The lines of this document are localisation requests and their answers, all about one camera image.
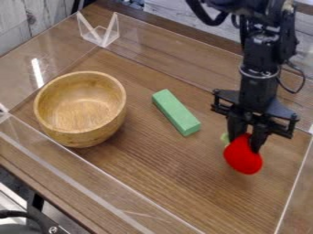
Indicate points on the black table leg clamp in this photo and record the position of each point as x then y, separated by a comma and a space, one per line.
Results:
48, 226

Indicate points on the wooden bowl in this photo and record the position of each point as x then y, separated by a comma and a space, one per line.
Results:
80, 108

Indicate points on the clear acrylic tray wall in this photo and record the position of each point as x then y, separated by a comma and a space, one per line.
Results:
148, 181

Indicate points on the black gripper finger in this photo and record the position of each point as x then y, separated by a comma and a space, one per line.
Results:
237, 125
259, 134

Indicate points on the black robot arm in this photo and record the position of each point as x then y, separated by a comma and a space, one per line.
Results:
267, 38

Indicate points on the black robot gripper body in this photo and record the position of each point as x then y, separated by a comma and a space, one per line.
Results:
255, 103

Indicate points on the red plush strawberry toy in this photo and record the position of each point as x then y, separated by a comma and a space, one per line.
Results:
239, 157

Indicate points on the green rectangular block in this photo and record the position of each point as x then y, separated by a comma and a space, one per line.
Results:
175, 112

